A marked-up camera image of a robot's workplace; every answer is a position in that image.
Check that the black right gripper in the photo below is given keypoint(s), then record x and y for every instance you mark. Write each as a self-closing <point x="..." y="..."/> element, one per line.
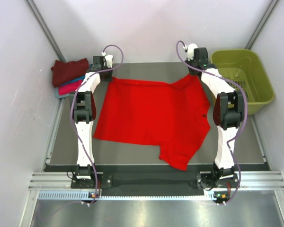
<point x="190" y="72"/>

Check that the grey slotted cable duct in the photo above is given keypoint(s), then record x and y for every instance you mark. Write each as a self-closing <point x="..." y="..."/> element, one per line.
<point x="88" y="196"/>

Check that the dark red folded t shirt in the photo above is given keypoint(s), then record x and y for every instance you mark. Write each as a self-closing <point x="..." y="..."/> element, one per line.
<point x="64" y="72"/>

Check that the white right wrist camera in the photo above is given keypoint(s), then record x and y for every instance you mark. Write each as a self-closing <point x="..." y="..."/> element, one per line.
<point x="189" y="50"/>

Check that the pink folded t shirt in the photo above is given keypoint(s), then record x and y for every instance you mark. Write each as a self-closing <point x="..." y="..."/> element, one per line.
<point x="74" y="85"/>

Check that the green plastic laundry basket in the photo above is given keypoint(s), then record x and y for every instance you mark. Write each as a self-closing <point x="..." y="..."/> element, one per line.
<point x="245" y="68"/>

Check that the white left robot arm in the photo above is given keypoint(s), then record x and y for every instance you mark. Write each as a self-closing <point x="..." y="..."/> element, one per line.
<point x="83" y="116"/>

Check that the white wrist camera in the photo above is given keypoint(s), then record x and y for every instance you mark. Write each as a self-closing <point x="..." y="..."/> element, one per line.
<point x="107" y="60"/>
<point x="189" y="50"/>

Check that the aluminium frame rail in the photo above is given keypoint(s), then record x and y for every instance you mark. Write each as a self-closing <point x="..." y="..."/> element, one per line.
<point x="250" y="180"/>

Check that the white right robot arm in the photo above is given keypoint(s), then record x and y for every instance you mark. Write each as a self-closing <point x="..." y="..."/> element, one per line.
<point x="228" y="113"/>

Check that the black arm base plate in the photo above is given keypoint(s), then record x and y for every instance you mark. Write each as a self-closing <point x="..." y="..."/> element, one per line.
<point x="156" y="190"/>

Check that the teal folded t shirt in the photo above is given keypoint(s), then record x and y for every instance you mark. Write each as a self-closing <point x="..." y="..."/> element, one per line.
<point x="74" y="80"/>

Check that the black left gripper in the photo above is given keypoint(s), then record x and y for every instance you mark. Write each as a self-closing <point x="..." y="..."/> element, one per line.
<point x="109" y="78"/>

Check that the light blue folded t shirt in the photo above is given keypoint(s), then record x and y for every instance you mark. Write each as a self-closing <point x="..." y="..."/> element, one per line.
<point x="60" y="93"/>

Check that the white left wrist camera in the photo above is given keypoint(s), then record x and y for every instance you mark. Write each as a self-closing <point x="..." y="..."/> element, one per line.
<point x="107" y="60"/>

